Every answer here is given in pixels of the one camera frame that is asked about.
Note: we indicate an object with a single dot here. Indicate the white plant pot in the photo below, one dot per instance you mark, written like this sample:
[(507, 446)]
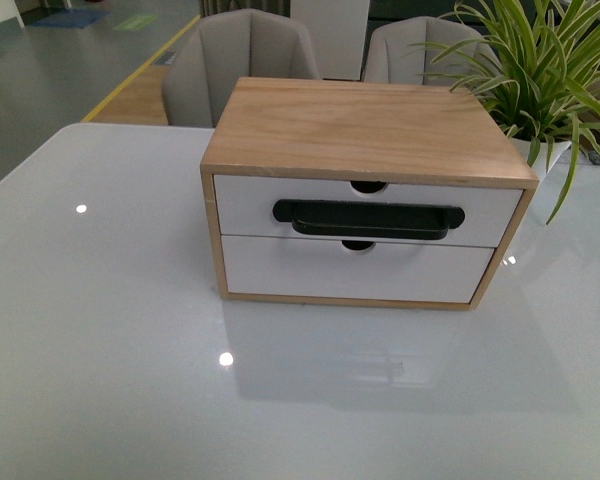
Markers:
[(545, 159)]

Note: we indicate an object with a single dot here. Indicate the wooden drawer cabinet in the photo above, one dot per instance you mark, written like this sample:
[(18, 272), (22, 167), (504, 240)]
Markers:
[(371, 135)]

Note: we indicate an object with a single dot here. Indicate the white drawer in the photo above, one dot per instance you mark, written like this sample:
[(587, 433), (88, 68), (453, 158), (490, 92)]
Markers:
[(245, 205), (325, 268)]

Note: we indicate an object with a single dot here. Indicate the grey armchair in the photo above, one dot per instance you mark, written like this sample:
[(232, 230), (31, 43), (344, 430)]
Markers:
[(424, 51), (221, 49)]

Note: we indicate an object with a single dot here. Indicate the white cabinet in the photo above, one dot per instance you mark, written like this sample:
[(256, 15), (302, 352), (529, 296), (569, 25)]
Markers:
[(338, 32)]

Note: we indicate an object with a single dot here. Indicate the white top drawer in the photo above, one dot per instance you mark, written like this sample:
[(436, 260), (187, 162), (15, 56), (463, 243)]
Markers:
[(245, 205)]

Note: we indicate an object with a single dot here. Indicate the green spider plant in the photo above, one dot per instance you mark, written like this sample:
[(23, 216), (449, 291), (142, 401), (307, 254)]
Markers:
[(543, 85)]

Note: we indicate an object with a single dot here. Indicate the white bottom drawer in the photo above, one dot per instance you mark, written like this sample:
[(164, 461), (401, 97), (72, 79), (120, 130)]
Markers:
[(325, 268)]

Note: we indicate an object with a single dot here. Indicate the black drawer handle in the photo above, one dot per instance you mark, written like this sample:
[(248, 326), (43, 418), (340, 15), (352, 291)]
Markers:
[(368, 219)]

